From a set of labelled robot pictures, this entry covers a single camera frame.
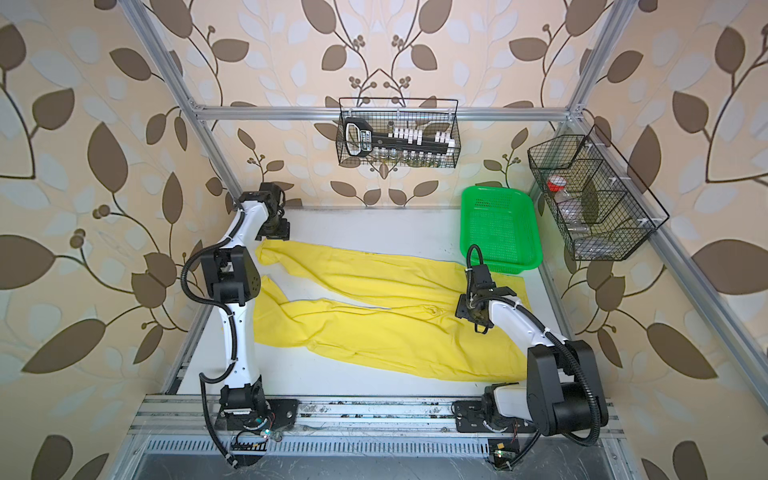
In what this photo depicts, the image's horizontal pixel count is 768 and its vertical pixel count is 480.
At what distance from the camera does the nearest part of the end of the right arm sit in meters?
0.64

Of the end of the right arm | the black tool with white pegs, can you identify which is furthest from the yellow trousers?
the black tool with white pegs

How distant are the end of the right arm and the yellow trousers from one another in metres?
0.02

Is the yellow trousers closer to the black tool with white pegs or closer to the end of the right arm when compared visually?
the end of the right arm

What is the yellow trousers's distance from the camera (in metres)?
0.84
